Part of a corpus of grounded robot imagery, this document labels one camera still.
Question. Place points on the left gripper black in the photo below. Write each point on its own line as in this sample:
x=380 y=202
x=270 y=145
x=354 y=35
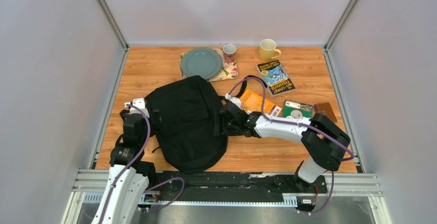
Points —
x=144 y=119

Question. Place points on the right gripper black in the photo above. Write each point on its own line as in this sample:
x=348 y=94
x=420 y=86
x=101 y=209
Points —
x=226 y=131

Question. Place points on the orange paperback book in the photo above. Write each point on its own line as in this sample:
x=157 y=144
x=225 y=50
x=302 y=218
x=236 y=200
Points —
x=251 y=102

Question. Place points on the black student backpack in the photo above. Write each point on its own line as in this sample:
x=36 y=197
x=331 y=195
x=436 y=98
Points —
x=185 y=118

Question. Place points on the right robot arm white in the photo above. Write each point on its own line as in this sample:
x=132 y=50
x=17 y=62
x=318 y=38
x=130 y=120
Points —
x=324 y=141

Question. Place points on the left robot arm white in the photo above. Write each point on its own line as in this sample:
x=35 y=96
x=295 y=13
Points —
x=128 y=175

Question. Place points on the floral placemat tray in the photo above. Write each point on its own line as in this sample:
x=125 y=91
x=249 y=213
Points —
x=227 y=72

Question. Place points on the green coin book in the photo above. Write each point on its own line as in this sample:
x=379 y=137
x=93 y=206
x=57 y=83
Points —
x=297 y=110

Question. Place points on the treehouse paperback book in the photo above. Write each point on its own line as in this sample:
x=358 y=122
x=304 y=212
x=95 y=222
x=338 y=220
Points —
x=276 y=78

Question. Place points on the grey-green ceramic plate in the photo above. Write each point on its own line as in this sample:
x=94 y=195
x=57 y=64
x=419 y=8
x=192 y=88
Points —
x=203 y=62

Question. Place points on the small pink floral cup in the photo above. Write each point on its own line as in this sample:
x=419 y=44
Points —
x=229 y=53

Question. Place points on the yellow ceramic mug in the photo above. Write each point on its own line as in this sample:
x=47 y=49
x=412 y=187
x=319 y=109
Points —
x=268 y=50

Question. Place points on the brown leather wallet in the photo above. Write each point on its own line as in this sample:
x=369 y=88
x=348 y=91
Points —
x=326 y=109

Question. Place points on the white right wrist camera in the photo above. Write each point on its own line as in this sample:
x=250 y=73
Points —
x=234 y=100

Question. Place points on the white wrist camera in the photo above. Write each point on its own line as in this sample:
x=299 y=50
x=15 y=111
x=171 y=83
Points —
x=140 y=103
x=234 y=100

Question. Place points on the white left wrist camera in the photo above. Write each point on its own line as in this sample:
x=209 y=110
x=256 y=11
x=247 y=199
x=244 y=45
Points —
x=140 y=103

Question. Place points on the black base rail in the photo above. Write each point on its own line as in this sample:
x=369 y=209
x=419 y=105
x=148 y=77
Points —
x=229 y=187

